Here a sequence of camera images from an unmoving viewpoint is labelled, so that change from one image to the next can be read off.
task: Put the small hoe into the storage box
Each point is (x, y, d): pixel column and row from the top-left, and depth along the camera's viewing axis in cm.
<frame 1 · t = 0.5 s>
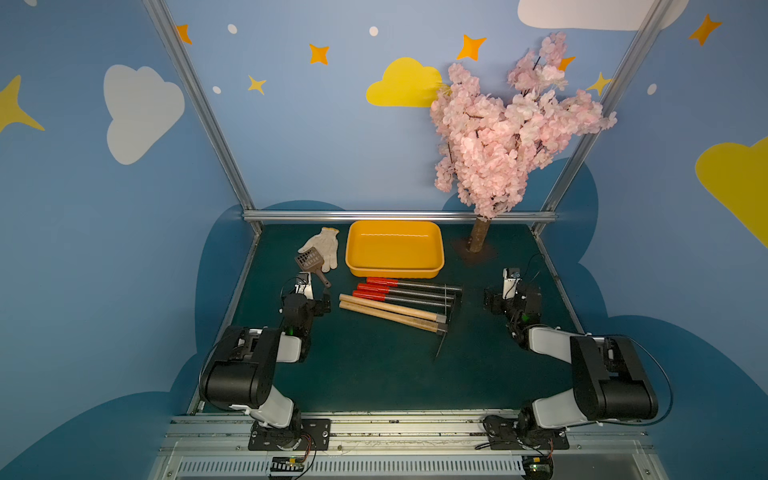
left hand: (310, 285, 94), fingers open
right hand: (506, 286, 95), fingers open
yellow plastic storage box: (394, 249, 113), point 3 cm above the table
white knitted work glove: (327, 244, 117), on the table
small brown slotted scoop: (311, 261, 110), point 2 cm above the table
upper wooden handle hoe: (392, 308, 98), point 2 cm above the table
lower wooden handle hoe: (412, 322, 95), point 2 cm above the table
top red handle tool: (396, 283, 104), point 2 cm above the table
middle red handle tool: (388, 289, 103), point 2 cm above the table
bottom red handle tool: (378, 296, 101), point 3 cm above the table

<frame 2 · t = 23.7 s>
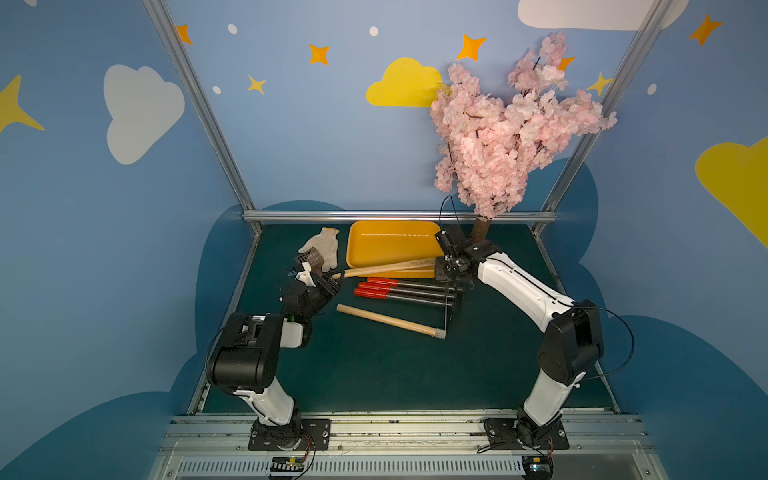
left hand: (342, 271, 92), fingers open
right hand: (448, 269, 90), fingers closed
lower wooden handle hoe: (359, 272, 93), point 14 cm above the table
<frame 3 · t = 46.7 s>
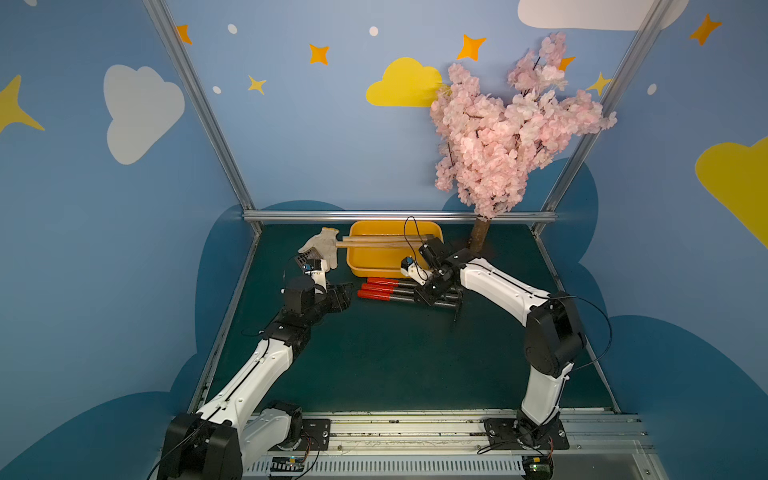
left hand: (344, 281, 83), fingers open
right hand: (424, 292, 91), fingers open
upper wooden handle hoe: (378, 243, 110), point 7 cm above the table
lower wooden handle hoe: (384, 239, 113), point 6 cm above the table
the other named things where they were.

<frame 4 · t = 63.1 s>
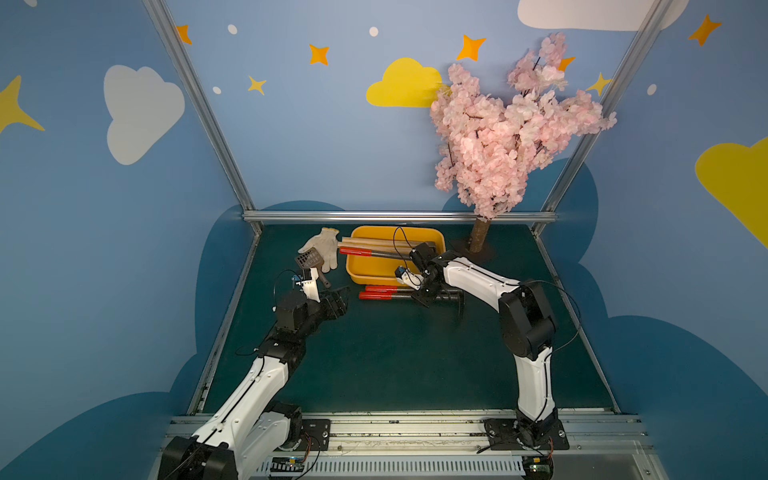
left hand: (340, 286, 81), fingers open
right hand: (426, 293, 97), fingers open
bottom red handle tool: (365, 252, 106), point 7 cm above the table
